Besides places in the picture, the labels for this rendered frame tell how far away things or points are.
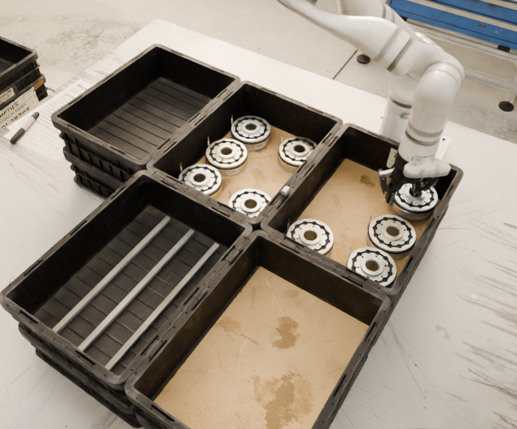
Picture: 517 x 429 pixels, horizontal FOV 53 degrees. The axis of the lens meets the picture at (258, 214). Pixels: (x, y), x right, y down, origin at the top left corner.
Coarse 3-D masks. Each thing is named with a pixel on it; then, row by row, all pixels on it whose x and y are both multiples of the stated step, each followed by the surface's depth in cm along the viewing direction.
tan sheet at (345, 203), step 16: (336, 176) 129; (352, 176) 129; (368, 176) 129; (320, 192) 125; (336, 192) 125; (352, 192) 125; (368, 192) 126; (320, 208) 122; (336, 208) 122; (352, 208) 122; (368, 208) 122; (384, 208) 123; (336, 224) 119; (352, 224) 119; (416, 224) 120; (336, 240) 116; (352, 240) 116; (416, 240) 117; (336, 256) 113
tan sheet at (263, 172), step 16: (272, 128) 140; (272, 144) 136; (256, 160) 132; (272, 160) 132; (224, 176) 128; (240, 176) 128; (256, 176) 128; (272, 176) 128; (288, 176) 128; (224, 192) 124; (272, 192) 125
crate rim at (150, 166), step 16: (224, 96) 132; (208, 112) 128; (320, 112) 129; (192, 128) 124; (336, 128) 125; (176, 144) 120; (320, 144) 121; (160, 160) 118; (160, 176) 114; (192, 192) 111; (224, 208) 108; (272, 208) 109; (256, 224) 106
